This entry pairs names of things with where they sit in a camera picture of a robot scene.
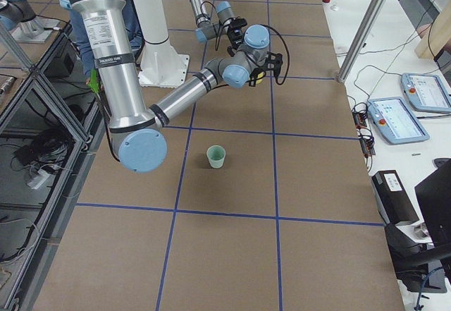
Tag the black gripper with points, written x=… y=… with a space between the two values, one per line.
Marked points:
x=234 y=38

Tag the yellow cup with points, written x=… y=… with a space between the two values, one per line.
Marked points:
x=259 y=78

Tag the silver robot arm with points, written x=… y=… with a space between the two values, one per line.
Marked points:
x=206 y=11
x=139 y=113

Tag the green cup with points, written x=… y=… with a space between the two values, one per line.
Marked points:
x=216 y=156

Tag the person in blue hoodie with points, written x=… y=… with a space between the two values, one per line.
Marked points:
x=132 y=27

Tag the black orange connector strip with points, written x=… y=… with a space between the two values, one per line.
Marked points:
x=364 y=133

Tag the near blue teach pendant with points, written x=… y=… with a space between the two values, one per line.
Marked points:
x=395 y=121

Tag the blue teach pendant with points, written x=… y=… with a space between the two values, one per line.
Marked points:
x=395 y=121
x=426 y=93

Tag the wooden board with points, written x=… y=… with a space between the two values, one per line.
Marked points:
x=436 y=37

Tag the far blue teach pendant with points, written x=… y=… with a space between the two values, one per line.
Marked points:
x=426 y=93

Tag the black box with label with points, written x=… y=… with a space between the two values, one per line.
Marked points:
x=393 y=201

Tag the white power strip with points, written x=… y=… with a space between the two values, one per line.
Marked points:
x=38 y=179

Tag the black computer mouse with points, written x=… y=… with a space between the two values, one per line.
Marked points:
x=438 y=162

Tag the black monitor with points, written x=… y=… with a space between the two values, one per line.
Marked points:
x=433 y=196

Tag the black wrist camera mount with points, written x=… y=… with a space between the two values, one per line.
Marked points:
x=273 y=62

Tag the white camera stand column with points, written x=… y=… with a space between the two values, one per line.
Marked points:
x=160 y=65

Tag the aluminium frame post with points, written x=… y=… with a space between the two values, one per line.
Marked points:
x=362 y=33

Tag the aluminium frame cart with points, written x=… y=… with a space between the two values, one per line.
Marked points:
x=49 y=121

